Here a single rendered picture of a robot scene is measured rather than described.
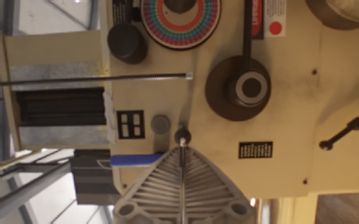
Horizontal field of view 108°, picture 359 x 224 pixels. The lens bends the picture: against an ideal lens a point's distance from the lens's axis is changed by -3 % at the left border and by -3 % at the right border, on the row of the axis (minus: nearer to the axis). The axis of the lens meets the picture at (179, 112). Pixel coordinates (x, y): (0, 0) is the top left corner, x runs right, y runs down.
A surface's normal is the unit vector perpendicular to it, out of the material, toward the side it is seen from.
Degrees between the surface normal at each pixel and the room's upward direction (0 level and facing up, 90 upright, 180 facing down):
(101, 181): 90
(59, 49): 90
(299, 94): 90
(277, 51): 90
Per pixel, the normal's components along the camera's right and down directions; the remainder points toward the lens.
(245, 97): -0.03, 0.11
